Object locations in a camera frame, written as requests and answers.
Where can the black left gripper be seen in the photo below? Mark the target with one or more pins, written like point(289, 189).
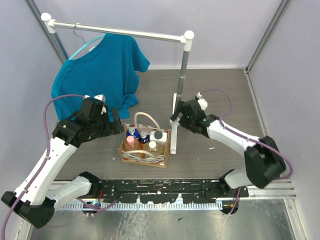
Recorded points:
point(111, 122)

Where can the white bottle grey cap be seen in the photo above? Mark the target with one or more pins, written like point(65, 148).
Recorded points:
point(158, 136)

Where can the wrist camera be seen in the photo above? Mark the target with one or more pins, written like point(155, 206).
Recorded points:
point(201, 101)
point(97, 100)

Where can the pink cap bottle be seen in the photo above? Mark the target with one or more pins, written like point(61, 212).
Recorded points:
point(131, 144)

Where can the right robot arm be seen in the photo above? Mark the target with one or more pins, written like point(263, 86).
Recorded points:
point(263, 162)

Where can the teal t-shirt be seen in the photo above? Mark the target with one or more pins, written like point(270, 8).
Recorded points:
point(110, 69)

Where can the white cable duct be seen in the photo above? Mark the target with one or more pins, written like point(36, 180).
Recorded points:
point(178, 205)

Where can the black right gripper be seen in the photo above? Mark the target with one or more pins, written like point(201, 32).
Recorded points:
point(182, 122)

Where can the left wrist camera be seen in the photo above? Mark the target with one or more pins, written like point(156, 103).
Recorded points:
point(97, 100)

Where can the light blue clothes hanger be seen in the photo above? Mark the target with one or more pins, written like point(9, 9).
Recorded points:
point(85, 43)

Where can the clear bottle white cap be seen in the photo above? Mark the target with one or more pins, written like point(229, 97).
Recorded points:
point(154, 148)

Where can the burlap canvas bag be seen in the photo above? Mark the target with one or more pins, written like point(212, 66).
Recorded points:
point(142, 157)

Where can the white metal clothes rack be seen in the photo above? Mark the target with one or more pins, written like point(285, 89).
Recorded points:
point(186, 40)

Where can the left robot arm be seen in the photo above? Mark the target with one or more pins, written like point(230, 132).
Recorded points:
point(33, 200)

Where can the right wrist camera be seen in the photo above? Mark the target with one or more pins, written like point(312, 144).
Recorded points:
point(201, 101)

